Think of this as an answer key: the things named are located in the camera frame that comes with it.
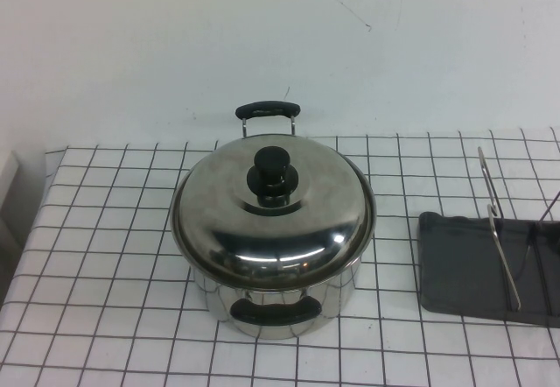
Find white black grid tablecloth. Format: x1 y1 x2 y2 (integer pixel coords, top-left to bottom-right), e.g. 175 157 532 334
0 127 560 387

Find stainless steel pot black handles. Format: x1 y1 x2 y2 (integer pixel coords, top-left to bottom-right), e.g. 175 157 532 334
170 101 378 341

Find stainless steel lid black knob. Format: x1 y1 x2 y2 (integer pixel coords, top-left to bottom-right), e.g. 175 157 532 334
171 136 377 286

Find white box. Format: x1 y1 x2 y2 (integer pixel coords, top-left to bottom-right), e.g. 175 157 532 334
0 150 24 252

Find metal wire lid rack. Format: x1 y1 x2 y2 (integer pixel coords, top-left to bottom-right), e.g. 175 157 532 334
477 145 560 312

